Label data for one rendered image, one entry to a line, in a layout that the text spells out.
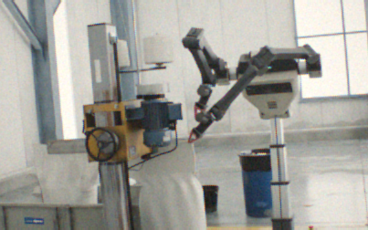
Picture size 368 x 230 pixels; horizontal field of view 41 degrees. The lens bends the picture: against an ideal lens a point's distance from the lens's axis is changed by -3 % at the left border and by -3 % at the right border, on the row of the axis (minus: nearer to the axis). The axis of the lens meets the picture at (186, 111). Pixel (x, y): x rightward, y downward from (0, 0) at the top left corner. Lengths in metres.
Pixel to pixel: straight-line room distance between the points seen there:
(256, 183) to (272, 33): 6.27
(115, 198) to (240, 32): 8.67
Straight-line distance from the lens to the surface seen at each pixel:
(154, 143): 2.63
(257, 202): 5.16
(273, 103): 3.31
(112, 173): 2.70
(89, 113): 2.75
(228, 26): 11.17
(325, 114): 10.87
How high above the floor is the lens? 1.39
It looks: 3 degrees down
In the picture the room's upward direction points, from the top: 5 degrees counter-clockwise
